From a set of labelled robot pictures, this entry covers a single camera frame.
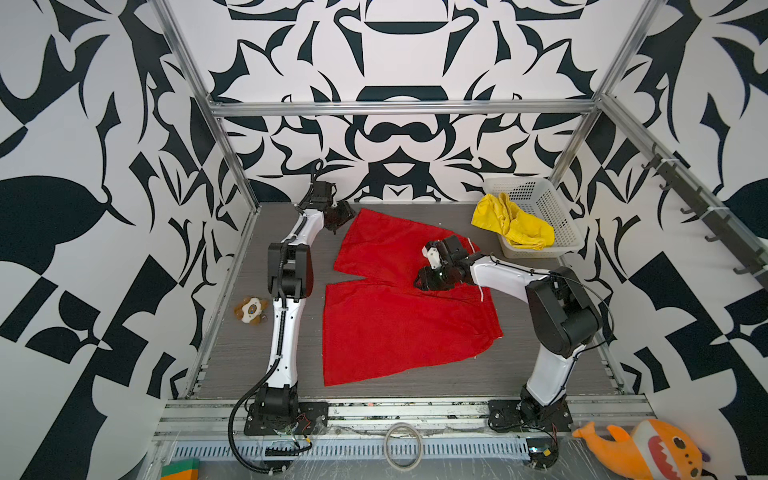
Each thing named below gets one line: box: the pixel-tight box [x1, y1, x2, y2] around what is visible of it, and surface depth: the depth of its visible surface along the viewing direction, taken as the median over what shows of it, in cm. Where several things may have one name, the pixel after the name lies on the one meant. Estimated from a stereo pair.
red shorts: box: [323, 208, 503, 386], surface depth 91 cm
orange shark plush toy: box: [572, 419, 718, 480], surface depth 66 cm
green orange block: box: [160, 458, 200, 480], surface depth 68 cm
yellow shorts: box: [471, 192, 556, 251], surface depth 104 cm
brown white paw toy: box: [234, 296, 268, 326], surface depth 91 cm
